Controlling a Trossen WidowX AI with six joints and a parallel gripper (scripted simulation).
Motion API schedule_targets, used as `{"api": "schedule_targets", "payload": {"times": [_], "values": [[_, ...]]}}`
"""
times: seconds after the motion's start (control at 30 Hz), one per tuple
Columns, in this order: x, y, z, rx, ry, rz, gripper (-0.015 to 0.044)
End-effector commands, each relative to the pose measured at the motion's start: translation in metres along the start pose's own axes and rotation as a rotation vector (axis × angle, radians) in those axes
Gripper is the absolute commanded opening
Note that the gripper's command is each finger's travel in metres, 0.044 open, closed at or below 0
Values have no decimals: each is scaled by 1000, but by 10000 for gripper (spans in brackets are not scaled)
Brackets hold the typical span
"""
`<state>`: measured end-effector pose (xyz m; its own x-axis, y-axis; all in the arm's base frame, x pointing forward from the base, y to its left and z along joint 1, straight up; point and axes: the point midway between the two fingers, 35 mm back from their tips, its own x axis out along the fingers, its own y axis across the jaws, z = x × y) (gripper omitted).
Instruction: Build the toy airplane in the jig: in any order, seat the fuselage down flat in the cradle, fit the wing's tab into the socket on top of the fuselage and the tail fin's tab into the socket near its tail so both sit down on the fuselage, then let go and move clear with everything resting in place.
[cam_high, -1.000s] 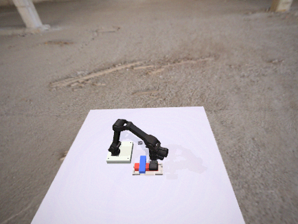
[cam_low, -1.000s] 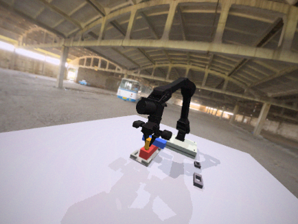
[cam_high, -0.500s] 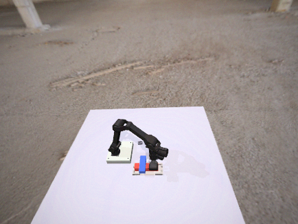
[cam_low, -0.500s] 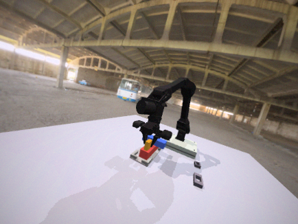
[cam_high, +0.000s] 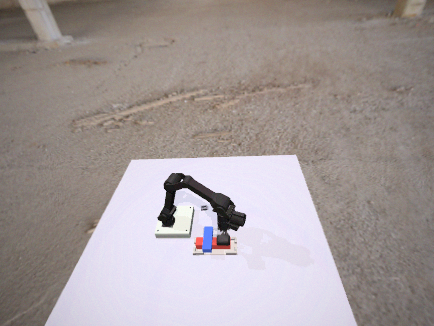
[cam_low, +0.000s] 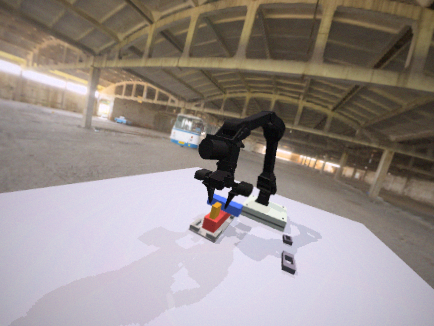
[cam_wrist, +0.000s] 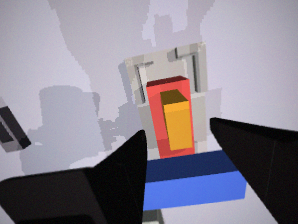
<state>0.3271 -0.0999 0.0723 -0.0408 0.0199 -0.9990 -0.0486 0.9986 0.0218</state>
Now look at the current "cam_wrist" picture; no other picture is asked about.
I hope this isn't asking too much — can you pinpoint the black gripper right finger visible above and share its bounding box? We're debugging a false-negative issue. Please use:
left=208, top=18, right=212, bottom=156
left=210, top=117, right=298, bottom=224

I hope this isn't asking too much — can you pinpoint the orange rectangular block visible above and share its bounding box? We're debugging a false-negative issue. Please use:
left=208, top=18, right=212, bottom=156
left=160, top=89, right=193, bottom=150

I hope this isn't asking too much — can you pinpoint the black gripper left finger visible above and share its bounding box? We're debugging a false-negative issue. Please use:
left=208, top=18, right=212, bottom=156
left=0, top=130, right=148, bottom=224

